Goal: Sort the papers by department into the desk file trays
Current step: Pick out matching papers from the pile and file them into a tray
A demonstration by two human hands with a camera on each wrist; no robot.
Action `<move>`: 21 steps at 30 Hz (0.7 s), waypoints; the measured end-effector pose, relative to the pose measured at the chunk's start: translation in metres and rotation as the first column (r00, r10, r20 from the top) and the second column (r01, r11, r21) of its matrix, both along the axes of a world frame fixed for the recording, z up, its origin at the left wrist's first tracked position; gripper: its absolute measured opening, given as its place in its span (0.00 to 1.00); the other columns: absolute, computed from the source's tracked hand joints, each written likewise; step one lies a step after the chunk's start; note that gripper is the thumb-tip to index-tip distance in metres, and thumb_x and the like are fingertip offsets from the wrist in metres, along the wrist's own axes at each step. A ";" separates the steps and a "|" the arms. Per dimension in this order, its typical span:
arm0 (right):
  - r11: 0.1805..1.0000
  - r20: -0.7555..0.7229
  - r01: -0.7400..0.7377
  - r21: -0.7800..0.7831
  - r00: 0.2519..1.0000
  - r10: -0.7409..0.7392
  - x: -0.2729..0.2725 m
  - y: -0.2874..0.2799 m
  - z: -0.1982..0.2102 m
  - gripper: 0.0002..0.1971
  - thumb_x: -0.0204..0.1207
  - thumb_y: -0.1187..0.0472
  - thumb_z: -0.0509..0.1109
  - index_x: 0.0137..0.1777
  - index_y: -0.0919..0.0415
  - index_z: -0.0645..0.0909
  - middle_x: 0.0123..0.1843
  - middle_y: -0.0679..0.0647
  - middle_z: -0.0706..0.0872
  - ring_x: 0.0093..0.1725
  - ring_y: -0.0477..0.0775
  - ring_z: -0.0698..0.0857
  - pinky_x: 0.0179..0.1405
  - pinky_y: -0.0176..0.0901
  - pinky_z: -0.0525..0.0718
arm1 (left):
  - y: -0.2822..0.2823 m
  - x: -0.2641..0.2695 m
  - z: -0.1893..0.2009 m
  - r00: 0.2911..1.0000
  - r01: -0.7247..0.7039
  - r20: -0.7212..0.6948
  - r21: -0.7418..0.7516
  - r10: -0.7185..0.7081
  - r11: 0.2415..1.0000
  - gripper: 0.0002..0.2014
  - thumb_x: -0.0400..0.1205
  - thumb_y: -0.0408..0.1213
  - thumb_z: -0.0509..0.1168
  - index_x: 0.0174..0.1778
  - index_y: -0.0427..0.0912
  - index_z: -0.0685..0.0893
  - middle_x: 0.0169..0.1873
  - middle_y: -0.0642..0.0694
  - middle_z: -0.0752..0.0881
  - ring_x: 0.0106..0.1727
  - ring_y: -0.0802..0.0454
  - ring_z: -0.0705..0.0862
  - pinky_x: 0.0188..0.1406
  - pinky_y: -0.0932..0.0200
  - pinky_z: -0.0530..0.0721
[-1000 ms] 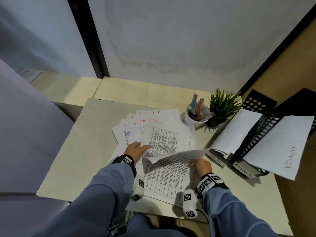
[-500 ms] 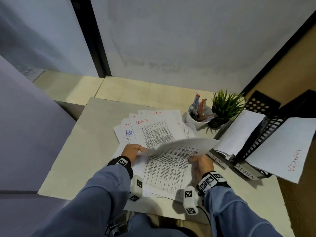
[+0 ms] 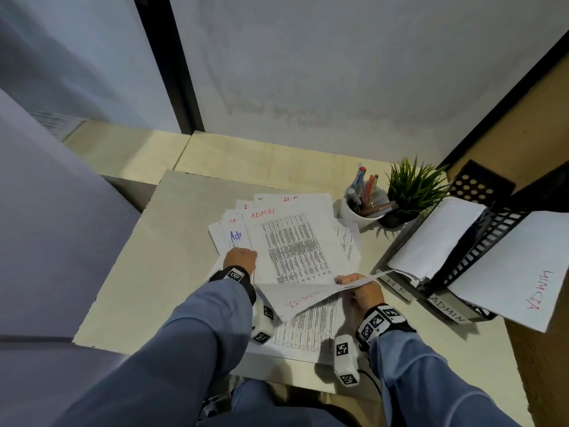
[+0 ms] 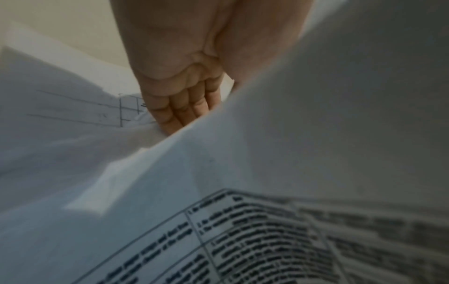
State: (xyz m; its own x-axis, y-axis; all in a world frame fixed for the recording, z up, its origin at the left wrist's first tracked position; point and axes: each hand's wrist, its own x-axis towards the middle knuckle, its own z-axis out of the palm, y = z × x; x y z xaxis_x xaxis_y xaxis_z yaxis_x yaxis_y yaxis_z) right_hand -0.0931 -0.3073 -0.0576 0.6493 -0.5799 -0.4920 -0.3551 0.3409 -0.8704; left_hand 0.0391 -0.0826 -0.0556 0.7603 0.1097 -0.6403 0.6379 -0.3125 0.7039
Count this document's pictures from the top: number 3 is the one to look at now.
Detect white pen cup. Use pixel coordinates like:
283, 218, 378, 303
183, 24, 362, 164
340, 190, 390, 228

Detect pile of printed papers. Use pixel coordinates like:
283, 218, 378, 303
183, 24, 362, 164
205, 193, 362, 365

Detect black wrist band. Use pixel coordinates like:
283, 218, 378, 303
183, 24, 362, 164
355, 305, 417, 352
209, 266, 258, 306

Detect black left wrist band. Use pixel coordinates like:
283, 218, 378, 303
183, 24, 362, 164
209, 266, 258, 306

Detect black right wrist band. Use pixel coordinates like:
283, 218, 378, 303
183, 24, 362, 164
355, 305, 417, 352

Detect person's left forearm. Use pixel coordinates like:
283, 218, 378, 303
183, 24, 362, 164
53, 278, 254, 427

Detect printed paper sheet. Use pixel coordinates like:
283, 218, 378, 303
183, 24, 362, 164
255, 269, 401, 323
386, 196, 488, 283
449, 211, 569, 333

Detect green potted plant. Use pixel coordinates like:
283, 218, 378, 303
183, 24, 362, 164
378, 156, 450, 230

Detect black wall post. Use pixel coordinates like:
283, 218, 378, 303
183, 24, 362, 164
132, 0, 205, 134

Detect grey vent grille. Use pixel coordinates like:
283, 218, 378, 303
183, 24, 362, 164
28, 110, 85, 141

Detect blue marker with red cap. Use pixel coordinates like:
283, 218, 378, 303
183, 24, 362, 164
353, 164, 367, 200

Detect black cable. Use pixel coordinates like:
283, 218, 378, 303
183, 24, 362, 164
357, 368, 383, 396

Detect black corner trim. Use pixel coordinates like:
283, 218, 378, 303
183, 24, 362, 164
437, 53, 569, 170

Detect orange pen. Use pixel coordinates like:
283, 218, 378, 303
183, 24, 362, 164
363, 174, 379, 208

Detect person's left hand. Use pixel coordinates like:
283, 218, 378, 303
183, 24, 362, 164
223, 247, 258, 274

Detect person's right hand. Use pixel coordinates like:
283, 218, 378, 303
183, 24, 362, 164
334, 273, 386, 312

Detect person's right forearm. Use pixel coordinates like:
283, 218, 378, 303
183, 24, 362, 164
369, 329, 521, 427

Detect brown pen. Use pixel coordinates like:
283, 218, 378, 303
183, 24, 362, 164
362, 200, 399, 217

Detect grey partition panel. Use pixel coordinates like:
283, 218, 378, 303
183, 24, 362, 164
0, 87, 143, 343

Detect beige table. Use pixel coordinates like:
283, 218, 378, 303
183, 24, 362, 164
72, 169, 534, 427

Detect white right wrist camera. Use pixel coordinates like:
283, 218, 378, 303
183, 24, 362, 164
333, 334, 360, 387

